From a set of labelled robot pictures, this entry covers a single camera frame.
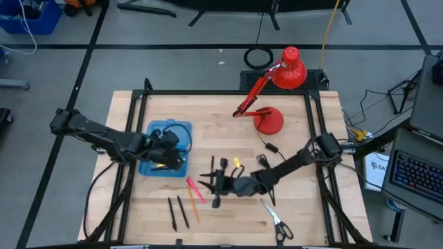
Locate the grey metal bar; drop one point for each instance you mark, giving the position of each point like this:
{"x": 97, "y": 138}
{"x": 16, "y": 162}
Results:
{"x": 14, "y": 84}

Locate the black partition screen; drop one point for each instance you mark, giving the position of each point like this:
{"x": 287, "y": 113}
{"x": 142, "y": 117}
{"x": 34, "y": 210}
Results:
{"x": 242, "y": 4}

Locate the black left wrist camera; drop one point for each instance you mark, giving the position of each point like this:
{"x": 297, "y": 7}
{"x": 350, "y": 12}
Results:
{"x": 170, "y": 139}

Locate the black aluminium table frame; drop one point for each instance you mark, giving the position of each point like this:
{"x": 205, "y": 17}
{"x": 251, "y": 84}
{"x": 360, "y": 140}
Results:
{"x": 225, "y": 92}

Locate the black perforated metal platform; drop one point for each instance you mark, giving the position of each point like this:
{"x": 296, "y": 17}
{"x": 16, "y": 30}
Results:
{"x": 249, "y": 81}

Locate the white printed paper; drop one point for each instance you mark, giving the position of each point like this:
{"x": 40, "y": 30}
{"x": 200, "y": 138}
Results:
{"x": 377, "y": 173}

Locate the pink highlighter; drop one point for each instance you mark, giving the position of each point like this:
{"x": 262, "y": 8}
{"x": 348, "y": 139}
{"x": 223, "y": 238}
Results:
{"x": 196, "y": 191}

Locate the blue plastic supply box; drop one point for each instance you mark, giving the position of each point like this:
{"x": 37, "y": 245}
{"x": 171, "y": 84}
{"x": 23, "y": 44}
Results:
{"x": 144, "y": 170}

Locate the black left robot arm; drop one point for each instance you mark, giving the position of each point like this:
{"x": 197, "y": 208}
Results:
{"x": 90, "y": 133}

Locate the yellow plug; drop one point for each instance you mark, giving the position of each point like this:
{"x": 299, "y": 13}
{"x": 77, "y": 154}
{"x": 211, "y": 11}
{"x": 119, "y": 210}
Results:
{"x": 360, "y": 134}

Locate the black pen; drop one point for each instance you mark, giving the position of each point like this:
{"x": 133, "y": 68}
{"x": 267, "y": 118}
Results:
{"x": 183, "y": 211}
{"x": 172, "y": 214}
{"x": 212, "y": 162}

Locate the blue storage bin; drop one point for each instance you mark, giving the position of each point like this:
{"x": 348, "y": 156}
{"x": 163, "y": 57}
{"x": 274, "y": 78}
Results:
{"x": 45, "y": 26}

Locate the orange and black object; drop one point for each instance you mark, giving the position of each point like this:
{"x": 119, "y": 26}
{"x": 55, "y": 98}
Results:
{"x": 79, "y": 8}

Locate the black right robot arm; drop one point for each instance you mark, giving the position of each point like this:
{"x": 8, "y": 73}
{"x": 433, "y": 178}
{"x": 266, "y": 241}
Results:
{"x": 284, "y": 169}

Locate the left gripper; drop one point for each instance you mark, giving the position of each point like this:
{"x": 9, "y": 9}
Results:
{"x": 166, "y": 159}

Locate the yellow highlighter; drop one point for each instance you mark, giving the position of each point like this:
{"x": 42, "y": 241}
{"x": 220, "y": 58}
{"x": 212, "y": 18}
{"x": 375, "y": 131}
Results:
{"x": 158, "y": 166}

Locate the grey closed laptop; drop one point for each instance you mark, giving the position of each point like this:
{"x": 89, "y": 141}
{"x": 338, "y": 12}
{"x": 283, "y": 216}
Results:
{"x": 429, "y": 103}

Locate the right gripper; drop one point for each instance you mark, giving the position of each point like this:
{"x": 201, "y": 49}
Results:
{"x": 228, "y": 185}

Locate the red desk lamp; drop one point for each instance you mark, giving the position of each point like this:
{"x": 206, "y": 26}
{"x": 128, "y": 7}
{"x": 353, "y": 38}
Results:
{"x": 268, "y": 121}

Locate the orange pencil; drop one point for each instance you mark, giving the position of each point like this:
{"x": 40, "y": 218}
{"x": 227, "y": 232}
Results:
{"x": 192, "y": 204}

